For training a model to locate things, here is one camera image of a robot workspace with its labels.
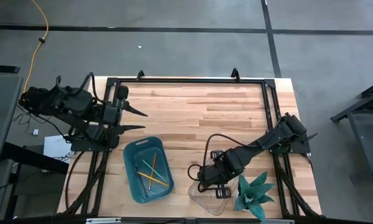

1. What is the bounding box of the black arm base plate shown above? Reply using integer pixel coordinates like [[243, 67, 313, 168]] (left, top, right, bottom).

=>
[[63, 134, 113, 153], [268, 136, 312, 156]]

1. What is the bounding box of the orange pencil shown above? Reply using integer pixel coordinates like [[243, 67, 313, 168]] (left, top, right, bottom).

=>
[[148, 152, 158, 191]]

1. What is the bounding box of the yellow extension cable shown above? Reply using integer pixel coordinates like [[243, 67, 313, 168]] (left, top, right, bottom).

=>
[[21, 0, 50, 94]]

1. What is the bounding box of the white paper sheet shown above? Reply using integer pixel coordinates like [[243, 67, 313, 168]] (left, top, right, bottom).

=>
[[43, 133, 73, 165]]

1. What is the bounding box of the clear plastic container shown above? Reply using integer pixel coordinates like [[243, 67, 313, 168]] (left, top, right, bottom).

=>
[[187, 161, 241, 217]]

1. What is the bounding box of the teal artificial plant white pot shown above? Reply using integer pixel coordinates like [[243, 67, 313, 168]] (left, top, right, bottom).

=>
[[232, 172, 275, 223]]

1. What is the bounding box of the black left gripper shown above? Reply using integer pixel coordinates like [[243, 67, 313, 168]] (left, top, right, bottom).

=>
[[102, 85, 149, 149]]

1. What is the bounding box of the black metal stand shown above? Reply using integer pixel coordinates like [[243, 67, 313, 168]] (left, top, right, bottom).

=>
[[0, 141, 70, 220]]

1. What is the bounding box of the grey metal table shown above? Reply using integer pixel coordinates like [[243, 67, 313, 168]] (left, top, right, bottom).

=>
[[329, 77, 373, 180]]

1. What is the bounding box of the black aluminium table frame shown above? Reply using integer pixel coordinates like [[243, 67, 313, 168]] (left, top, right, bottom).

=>
[[57, 77, 323, 219]]

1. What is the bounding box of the dark grey table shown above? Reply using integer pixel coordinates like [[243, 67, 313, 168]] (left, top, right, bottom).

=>
[[0, 65, 24, 164]]

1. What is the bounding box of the mint green pencil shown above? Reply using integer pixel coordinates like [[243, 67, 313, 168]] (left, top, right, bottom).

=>
[[141, 159, 169, 185]]

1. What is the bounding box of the teal plastic bin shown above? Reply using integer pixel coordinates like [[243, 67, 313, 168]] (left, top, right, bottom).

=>
[[122, 136, 175, 205]]

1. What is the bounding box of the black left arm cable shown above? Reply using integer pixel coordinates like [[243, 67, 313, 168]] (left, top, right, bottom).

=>
[[55, 72, 107, 104]]

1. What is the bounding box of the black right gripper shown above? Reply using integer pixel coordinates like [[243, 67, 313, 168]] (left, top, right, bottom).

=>
[[196, 150, 247, 200]]

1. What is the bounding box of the silver metal bar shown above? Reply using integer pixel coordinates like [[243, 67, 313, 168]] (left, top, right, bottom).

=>
[[265, 218, 296, 224], [85, 217, 122, 224]]

